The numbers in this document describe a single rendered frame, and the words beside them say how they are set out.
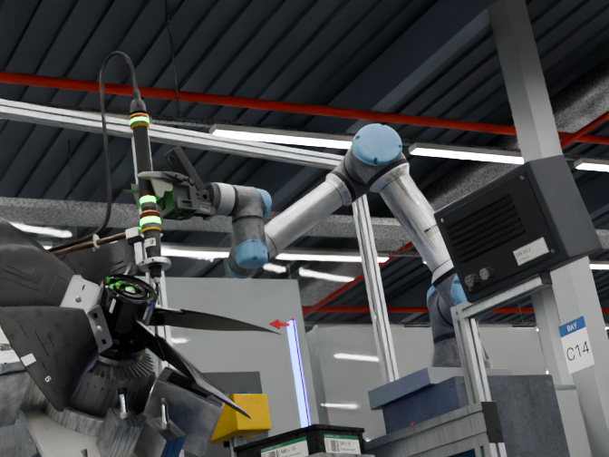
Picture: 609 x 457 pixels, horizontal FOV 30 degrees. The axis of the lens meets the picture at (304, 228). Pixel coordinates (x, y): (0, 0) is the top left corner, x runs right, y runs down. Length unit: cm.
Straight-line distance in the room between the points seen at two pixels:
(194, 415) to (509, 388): 76
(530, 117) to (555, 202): 769
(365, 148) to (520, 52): 732
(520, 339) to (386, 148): 446
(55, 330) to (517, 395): 110
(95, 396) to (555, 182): 102
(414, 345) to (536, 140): 346
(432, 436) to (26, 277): 89
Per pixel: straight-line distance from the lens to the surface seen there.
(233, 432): 278
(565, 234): 206
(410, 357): 658
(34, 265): 245
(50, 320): 223
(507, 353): 702
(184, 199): 257
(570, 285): 928
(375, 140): 276
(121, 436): 233
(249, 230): 264
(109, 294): 235
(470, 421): 220
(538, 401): 277
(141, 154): 259
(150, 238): 251
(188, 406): 242
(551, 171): 210
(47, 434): 238
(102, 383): 239
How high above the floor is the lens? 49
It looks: 20 degrees up
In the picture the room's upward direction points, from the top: 9 degrees counter-clockwise
